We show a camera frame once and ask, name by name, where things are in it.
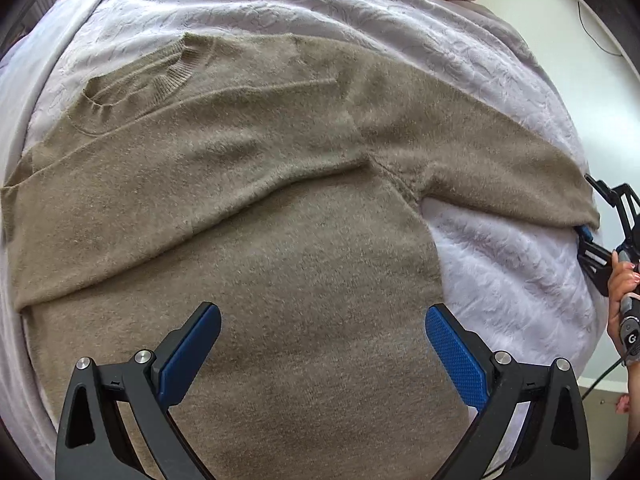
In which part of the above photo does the person's right hand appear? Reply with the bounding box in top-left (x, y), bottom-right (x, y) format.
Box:
top-left (606, 249), bottom-right (640, 356)

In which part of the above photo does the olive brown knit sweater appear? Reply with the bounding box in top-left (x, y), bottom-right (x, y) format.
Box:
top-left (0, 32), bottom-right (601, 480)

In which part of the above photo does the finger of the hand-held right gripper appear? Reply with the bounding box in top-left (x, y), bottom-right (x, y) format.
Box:
top-left (576, 224), bottom-right (616, 297)
top-left (584, 173), bottom-right (640, 242)

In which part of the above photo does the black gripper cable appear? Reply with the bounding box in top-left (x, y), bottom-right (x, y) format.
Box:
top-left (579, 354), bottom-right (627, 402)

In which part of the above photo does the thin black wall cable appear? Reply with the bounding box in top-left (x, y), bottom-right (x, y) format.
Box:
top-left (576, 0), bottom-right (624, 57)

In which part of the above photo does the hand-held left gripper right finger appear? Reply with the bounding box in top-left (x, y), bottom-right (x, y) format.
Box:
top-left (425, 303), bottom-right (592, 480)

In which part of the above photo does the lavender embossed fleece blanket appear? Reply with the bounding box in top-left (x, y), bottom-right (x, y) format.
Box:
top-left (22, 0), bottom-right (608, 480)

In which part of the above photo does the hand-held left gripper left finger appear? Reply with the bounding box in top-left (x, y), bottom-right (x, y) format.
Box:
top-left (54, 301), bottom-right (222, 480)

